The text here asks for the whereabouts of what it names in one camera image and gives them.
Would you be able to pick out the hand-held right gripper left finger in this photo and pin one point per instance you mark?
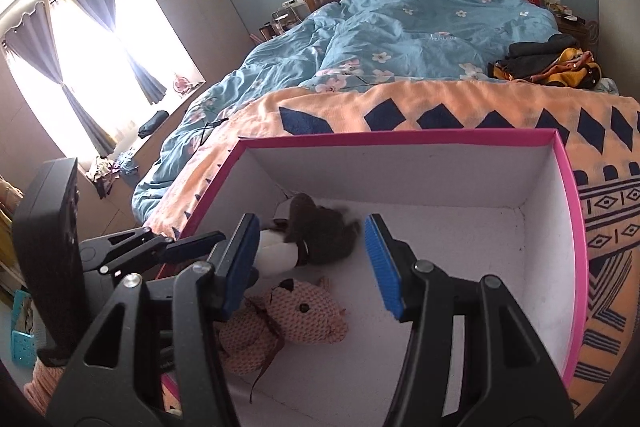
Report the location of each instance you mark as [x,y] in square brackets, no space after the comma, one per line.
[244,257]

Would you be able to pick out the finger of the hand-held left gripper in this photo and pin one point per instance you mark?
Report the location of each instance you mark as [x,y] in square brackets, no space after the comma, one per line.
[195,247]

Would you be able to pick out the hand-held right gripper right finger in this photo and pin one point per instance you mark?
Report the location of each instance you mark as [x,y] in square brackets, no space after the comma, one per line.
[382,267]

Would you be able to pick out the brown and white plush toy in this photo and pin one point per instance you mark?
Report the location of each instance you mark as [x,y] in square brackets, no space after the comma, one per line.
[320,232]

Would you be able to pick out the pink knitted bear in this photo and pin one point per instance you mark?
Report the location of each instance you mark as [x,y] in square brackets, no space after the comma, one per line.
[305,307]

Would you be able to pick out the pink cardboard box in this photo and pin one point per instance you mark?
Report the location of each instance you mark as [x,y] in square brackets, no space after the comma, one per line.
[450,167]

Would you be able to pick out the pile of clothes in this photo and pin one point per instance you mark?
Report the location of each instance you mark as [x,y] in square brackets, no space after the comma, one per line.
[112,169]

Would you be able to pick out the blue plastic basket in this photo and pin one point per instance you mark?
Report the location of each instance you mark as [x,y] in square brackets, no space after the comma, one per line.
[25,332]

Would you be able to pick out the black pouch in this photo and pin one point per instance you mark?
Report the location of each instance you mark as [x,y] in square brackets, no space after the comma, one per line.
[152,123]

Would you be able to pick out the pink knitted cloth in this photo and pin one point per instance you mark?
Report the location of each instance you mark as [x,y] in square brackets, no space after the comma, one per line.
[42,387]

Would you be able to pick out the pink fan ornament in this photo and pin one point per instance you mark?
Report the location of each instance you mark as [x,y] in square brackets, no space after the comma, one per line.
[181,83]

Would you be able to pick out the grey curtain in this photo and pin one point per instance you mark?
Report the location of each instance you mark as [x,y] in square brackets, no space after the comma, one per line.
[107,22]
[45,67]

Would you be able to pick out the orange patterned blanket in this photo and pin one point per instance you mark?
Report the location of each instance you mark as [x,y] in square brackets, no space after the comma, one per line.
[450,102]

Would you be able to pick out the cluttered bedside table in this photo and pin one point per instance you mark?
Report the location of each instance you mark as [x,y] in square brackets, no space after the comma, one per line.
[280,19]

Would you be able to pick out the blue floral duvet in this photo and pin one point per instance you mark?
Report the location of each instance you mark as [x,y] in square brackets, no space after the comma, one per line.
[400,22]

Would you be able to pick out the yellow and black garment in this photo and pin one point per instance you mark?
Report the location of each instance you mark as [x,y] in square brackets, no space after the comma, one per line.
[565,67]

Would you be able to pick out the black folded garment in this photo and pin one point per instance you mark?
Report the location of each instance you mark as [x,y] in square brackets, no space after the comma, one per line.
[542,46]

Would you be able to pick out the dark wooden nightstand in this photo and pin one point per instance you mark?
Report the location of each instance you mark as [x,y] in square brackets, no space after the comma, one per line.
[577,32]

